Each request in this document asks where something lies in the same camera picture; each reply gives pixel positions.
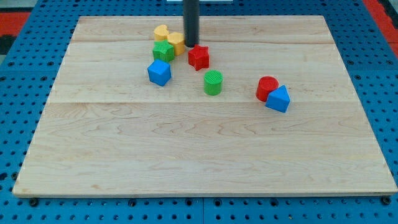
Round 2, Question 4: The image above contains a red star block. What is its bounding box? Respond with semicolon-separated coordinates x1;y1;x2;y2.
188;44;210;71

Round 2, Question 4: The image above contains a green star block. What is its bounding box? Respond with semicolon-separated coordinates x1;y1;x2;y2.
152;40;175;62

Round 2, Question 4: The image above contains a green cylinder block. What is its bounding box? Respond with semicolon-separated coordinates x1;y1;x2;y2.
203;70;223;96

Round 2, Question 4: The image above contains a blue cube block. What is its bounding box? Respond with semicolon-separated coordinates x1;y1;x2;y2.
147;59;172;86

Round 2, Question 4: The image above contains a red cylinder block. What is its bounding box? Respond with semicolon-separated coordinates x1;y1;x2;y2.
256;76;279;102

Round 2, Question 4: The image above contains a yellow hexagon block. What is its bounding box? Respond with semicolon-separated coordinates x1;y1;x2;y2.
167;32;185;56

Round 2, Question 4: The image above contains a blue triangle block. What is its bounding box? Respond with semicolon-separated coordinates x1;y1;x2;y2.
265;85;290;113

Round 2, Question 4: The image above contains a yellow crescent block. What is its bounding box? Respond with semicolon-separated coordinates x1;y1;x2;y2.
154;24;170;42

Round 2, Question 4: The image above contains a light wooden board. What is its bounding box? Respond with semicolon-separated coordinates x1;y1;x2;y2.
13;16;397;198

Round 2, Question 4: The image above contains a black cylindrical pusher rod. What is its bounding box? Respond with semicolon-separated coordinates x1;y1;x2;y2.
183;0;200;48

